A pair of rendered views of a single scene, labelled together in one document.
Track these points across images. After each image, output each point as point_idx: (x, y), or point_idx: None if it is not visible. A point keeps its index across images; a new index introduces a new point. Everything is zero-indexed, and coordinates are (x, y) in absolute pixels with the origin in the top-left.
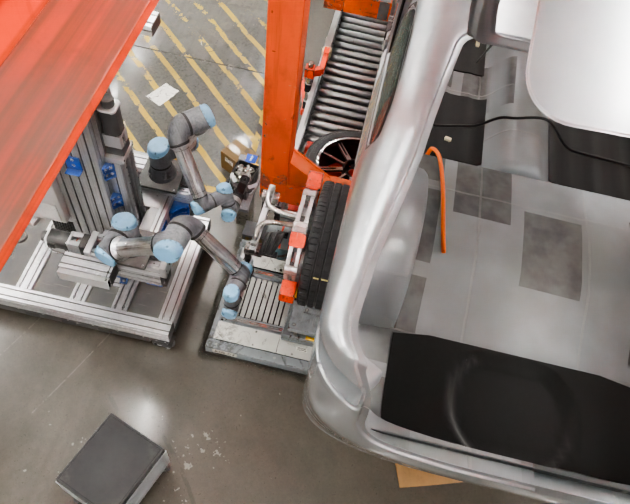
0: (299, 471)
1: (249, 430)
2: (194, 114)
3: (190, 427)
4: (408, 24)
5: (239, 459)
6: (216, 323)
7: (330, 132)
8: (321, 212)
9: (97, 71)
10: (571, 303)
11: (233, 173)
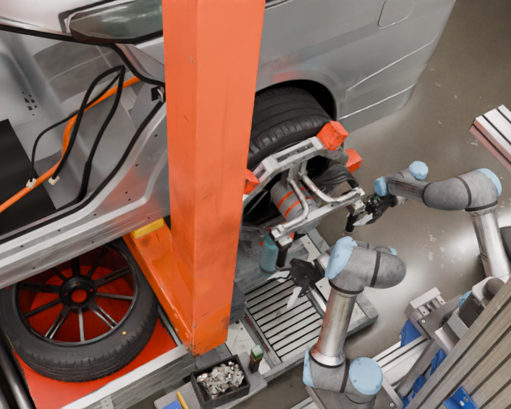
0: (380, 177)
1: (392, 231)
2: (364, 253)
3: (439, 273)
4: (103, 14)
5: (418, 220)
6: (350, 325)
7: (40, 358)
8: (294, 123)
9: None
10: None
11: (288, 302)
